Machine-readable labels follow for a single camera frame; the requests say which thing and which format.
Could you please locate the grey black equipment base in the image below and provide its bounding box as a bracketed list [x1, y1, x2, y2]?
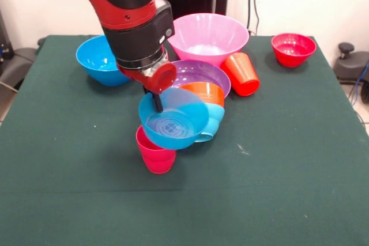
[0, 47, 38, 91]
[334, 42, 369, 85]

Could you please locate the dark green table cloth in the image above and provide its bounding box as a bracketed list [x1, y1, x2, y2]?
[0, 35, 369, 246]

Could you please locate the red cup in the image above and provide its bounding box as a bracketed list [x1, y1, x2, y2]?
[220, 52, 261, 97]

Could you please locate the wide purple bowl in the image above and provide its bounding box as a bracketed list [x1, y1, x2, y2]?
[170, 60, 232, 99]

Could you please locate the deep blue bowl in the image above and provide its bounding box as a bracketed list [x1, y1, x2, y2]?
[76, 35, 132, 87]

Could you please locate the large pink bowl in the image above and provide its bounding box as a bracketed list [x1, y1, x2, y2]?
[167, 13, 250, 69]

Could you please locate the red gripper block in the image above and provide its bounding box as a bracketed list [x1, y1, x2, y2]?
[116, 47, 177, 113]

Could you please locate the flat-bottomed blue bowl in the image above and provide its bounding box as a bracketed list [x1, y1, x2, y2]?
[138, 88, 210, 152]

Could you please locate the ribbed cyan bowl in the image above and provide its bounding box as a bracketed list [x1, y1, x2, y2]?
[193, 103, 225, 143]

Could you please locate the small crimson bowl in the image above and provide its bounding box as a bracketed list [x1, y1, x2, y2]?
[270, 33, 317, 68]

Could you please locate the ribbed pink-red cup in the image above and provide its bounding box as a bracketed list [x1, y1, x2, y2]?
[135, 125, 177, 175]

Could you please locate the orange bowl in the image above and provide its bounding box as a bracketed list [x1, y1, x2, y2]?
[178, 81, 225, 108]

